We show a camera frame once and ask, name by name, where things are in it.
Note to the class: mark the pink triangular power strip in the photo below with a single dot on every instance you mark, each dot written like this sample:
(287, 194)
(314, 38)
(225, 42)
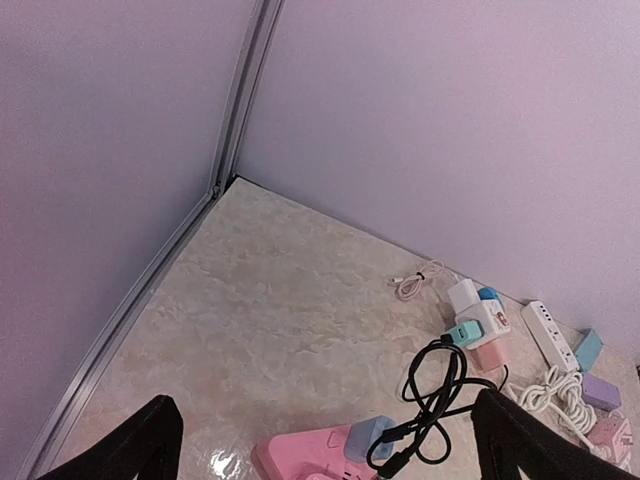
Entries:
(316, 454)

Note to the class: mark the purple power strip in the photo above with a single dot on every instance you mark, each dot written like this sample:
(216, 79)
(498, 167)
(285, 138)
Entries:
(600, 394)

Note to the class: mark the teal plug adapter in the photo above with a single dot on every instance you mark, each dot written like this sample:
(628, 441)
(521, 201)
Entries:
(466, 333)

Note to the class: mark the white charger plug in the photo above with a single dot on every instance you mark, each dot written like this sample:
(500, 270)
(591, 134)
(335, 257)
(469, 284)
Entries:
(463, 295)

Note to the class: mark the white cube socket adapter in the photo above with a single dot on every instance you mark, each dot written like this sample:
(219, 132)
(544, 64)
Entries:
(492, 320)

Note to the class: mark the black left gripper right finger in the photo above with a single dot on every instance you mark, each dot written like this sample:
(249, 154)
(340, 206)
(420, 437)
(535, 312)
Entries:
(511, 443)

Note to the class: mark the white power strip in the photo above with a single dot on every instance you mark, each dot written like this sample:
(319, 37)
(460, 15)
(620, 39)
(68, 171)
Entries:
(548, 337)

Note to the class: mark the blue plug on cube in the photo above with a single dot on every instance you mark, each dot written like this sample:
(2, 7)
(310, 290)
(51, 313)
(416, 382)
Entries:
(488, 293)

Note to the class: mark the light blue plug adapter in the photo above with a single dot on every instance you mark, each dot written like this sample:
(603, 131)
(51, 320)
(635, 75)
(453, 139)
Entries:
(363, 434)

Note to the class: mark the pink plug adapter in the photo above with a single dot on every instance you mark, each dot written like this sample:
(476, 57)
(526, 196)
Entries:
(490, 356)

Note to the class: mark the pink cube socket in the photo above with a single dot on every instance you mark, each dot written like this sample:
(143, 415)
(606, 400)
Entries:
(614, 434)

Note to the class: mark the teal power strip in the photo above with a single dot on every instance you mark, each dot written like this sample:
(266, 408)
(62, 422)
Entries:
(588, 350)

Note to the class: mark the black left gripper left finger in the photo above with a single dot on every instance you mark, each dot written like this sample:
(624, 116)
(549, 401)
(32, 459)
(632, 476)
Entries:
(145, 446)

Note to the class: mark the aluminium frame post left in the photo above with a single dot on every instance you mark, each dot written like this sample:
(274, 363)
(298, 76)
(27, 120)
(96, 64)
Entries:
(121, 123)

